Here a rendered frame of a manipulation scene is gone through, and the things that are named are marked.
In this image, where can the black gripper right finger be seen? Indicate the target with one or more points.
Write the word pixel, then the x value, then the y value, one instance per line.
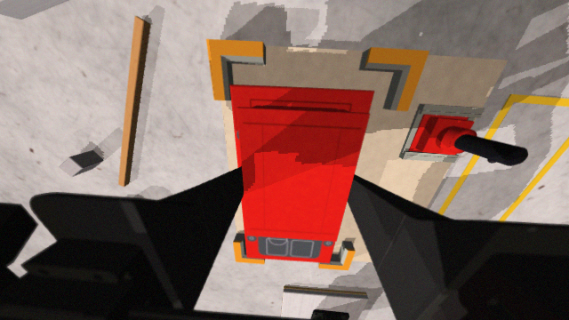
pixel 423 258

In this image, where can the yellow rectangular outline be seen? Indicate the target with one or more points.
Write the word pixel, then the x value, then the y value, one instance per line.
pixel 504 110

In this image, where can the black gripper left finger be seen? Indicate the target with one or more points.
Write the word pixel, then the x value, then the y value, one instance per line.
pixel 180 234

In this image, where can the orange long thin bar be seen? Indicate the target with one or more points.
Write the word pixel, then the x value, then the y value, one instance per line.
pixel 141 31

